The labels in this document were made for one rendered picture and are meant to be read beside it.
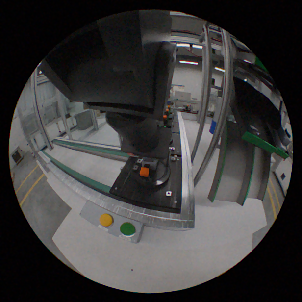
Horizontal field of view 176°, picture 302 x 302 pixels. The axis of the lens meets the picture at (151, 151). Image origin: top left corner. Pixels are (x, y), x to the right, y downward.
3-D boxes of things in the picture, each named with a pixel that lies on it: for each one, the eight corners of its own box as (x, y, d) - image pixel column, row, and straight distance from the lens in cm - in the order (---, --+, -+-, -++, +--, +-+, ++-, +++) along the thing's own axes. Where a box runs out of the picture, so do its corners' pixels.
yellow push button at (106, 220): (111, 229, 31) (108, 228, 29) (100, 223, 33) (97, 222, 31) (115, 218, 31) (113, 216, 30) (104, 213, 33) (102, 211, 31)
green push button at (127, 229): (133, 238, 29) (132, 238, 28) (119, 233, 30) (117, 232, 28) (137, 225, 30) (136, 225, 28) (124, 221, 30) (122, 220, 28)
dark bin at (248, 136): (271, 154, 31) (289, 138, 29) (240, 139, 22) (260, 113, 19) (244, 97, 50) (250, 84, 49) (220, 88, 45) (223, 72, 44)
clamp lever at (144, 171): (149, 183, 29) (146, 175, 22) (143, 181, 30) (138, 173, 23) (152, 172, 30) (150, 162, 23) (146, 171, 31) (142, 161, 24)
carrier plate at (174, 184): (179, 210, 32) (181, 208, 30) (110, 193, 35) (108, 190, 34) (181, 160, 45) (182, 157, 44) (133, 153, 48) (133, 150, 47)
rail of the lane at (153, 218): (184, 231, 40) (195, 227, 30) (53, 174, 86) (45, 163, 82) (185, 218, 41) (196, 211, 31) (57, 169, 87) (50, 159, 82)
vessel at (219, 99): (225, 125, 116) (232, 92, 114) (215, 122, 109) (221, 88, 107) (220, 121, 127) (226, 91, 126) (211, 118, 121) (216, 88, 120)
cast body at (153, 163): (155, 170, 29) (156, 152, 24) (141, 167, 29) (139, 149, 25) (160, 154, 35) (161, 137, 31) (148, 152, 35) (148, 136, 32)
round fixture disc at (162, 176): (167, 192, 31) (168, 189, 29) (127, 184, 33) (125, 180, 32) (170, 163, 40) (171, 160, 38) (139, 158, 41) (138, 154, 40)
